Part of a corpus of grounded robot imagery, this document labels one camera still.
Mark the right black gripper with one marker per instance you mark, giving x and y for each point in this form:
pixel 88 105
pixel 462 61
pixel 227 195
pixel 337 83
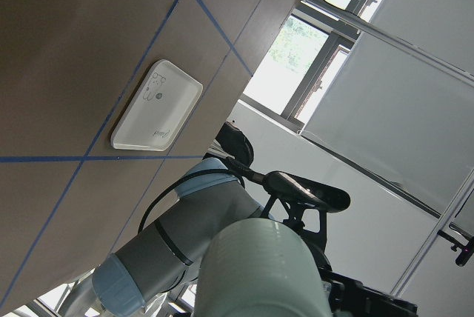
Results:
pixel 349 297

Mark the mint green plastic cup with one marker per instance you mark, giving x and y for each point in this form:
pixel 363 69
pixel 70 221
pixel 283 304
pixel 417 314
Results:
pixel 259 267

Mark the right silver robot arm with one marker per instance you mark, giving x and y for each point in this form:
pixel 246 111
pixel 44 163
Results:
pixel 166 253

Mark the cream rectangular tray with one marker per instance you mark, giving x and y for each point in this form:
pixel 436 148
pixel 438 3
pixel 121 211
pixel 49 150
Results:
pixel 158 110

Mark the brown paper table mat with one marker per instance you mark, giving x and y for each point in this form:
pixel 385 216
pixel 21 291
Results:
pixel 69 68

